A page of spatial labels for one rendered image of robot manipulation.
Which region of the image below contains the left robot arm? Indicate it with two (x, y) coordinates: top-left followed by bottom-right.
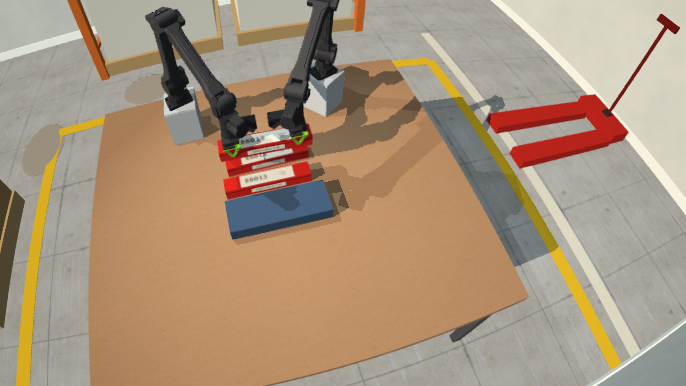
(267, 0), (340, 130)

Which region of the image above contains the red box of welding electrodes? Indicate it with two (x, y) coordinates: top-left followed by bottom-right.
(223, 161), (312, 199)

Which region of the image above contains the red welding electrode box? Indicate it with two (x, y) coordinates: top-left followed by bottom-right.
(225, 146), (309, 177)

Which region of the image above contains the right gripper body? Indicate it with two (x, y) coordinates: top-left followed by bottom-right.
(220, 126), (240, 150)

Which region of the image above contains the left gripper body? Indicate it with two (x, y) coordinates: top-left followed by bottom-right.
(289, 111), (307, 137)

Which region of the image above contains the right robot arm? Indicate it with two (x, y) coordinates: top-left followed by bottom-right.
(145, 7), (257, 139)

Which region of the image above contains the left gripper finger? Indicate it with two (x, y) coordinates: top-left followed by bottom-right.
(290, 131), (308, 145)

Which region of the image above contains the red box with white label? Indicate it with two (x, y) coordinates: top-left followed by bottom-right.
(218, 123), (313, 162)

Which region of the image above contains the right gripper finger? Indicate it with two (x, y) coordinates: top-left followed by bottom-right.
(223, 143), (241, 157)

